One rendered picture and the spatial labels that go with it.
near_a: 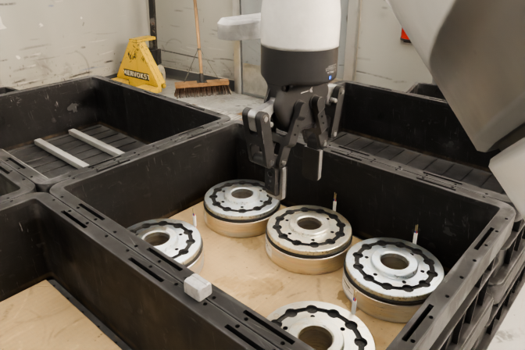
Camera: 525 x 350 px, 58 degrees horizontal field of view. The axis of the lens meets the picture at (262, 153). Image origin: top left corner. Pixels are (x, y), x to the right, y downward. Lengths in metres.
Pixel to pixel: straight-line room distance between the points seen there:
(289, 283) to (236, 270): 0.06
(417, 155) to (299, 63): 0.48
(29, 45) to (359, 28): 2.46
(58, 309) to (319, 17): 0.39
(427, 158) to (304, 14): 0.50
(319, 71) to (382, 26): 2.94
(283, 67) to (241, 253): 0.25
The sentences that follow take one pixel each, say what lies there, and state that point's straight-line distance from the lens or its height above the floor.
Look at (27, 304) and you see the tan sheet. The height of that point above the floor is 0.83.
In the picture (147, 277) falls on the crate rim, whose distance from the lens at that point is 0.39.
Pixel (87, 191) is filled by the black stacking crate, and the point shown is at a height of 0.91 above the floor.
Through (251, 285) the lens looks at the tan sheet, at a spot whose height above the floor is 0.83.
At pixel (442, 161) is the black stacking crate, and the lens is 0.87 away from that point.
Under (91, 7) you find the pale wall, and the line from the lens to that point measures 4.34.
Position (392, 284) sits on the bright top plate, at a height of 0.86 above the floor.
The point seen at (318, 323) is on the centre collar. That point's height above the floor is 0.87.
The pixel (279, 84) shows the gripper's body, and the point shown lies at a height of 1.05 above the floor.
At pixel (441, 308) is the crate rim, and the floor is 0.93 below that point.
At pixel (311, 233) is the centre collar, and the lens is 0.55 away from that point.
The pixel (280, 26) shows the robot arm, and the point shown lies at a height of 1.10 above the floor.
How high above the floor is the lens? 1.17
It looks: 24 degrees down
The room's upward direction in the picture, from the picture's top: straight up
